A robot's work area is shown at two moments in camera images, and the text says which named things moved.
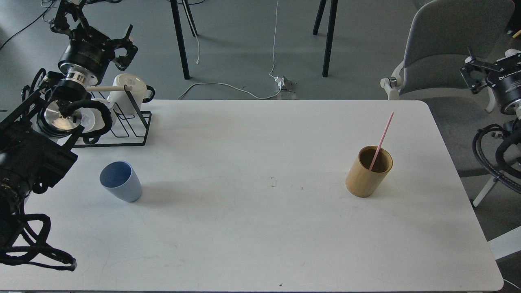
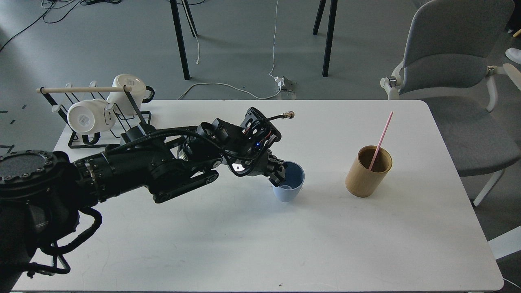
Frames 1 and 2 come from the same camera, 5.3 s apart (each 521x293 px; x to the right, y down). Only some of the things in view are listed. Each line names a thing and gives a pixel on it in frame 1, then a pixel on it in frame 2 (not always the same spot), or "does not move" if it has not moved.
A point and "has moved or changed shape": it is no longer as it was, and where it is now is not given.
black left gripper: [87, 55] -> [253, 156]
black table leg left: [183, 51] does not move
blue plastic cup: [120, 179] has moved or changed shape
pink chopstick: [381, 141] does not move
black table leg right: [333, 7] does not move
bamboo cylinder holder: [362, 182] does not move
